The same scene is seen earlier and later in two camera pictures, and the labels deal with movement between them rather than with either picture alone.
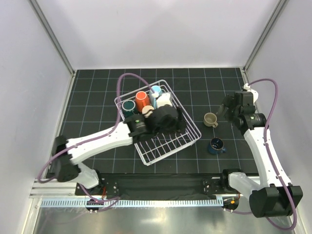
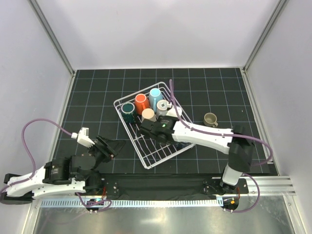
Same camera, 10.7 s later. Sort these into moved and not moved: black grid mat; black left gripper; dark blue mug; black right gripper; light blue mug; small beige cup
Moved: black right gripper; black left gripper; light blue mug; dark blue mug
Not moved: small beige cup; black grid mat
